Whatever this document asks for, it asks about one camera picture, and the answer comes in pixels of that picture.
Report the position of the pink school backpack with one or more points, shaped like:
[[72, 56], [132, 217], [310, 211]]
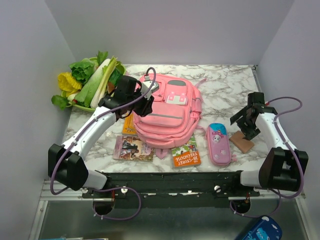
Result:
[[176, 111]]

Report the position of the green lettuce toy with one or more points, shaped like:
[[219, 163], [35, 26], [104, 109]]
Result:
[[84, 69]]

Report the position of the white napa cabbage toy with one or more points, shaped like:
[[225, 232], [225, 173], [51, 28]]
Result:
[[103, 80]]

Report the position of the pink illustrated storybook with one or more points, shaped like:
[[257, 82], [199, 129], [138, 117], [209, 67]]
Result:
[[132, 148]]

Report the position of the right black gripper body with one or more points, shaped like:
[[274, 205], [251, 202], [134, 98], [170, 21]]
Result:
[[247, 127]]

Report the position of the pink cartoon pencil case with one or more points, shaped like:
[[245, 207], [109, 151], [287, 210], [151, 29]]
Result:
[[218, 145]]

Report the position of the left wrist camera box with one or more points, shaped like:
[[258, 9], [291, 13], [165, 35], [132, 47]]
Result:
[[148, 87]]

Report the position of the yellow flower toy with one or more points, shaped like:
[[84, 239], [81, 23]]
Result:
[[68, 83]]

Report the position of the orange paperback book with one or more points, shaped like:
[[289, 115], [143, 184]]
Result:
[[128, 126]]

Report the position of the green vegetable tray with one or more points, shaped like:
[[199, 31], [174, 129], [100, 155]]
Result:
[[85, 108]]

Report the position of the brown leather wallet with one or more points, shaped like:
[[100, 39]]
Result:
[[238, 139]]

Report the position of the black mounting base rail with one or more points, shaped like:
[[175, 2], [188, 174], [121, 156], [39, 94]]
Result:
[[171, 190]]

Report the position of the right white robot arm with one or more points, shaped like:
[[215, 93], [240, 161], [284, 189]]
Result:
[[284, 167]]

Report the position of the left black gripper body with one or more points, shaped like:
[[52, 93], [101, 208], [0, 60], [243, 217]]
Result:
[[142, 109]]

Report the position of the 78-storey treehouse book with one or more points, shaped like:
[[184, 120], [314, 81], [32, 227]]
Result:
[[186, 155]]

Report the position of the blue shark pencil case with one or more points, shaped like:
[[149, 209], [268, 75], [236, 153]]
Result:
[[261, 228]]

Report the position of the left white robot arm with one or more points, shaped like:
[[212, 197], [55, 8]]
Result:
[[66, 162]]

